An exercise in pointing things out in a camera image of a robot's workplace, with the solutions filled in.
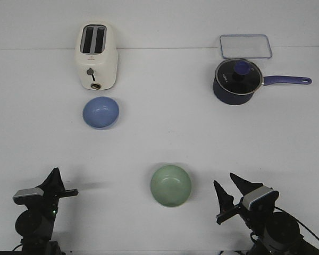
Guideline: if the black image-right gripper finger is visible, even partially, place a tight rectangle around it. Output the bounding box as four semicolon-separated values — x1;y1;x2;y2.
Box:
213;180;234;213
229;173;263;197

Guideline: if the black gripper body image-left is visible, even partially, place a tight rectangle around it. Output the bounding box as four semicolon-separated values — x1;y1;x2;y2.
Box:
36;186;78;215

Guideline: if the black gripper finger pair image-left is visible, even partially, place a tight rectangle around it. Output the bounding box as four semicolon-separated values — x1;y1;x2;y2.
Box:
39;167;65;192

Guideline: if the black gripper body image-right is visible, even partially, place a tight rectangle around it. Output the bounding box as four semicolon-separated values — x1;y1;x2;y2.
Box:
216;195;279;228

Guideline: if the green bowl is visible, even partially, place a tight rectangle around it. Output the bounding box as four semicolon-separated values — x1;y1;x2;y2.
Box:
150;165;192;207

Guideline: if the blue bowl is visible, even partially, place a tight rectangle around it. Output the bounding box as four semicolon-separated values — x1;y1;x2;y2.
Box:
82;96;120;130

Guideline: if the dark blue saucepan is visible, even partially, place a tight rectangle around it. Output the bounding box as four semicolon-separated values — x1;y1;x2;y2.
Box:
213;75;312;105

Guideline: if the glass pot lid blue knob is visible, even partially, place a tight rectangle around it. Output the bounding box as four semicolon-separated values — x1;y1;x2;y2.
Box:
215;58;263;96

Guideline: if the white two-slot toaster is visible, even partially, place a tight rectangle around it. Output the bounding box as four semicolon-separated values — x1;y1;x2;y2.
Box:
74;21;118;90

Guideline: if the clear plastic container blue rim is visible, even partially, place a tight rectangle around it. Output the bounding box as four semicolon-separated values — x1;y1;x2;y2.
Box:
220;34;273;60

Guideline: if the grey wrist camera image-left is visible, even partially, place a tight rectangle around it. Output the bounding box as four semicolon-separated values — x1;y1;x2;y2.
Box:
13;187;44;205

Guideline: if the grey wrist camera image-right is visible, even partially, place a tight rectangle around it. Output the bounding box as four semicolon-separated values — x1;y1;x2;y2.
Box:
242;185;274;211

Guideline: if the black cable image-right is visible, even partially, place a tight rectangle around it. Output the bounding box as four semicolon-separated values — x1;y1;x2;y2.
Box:
274;206;319;242

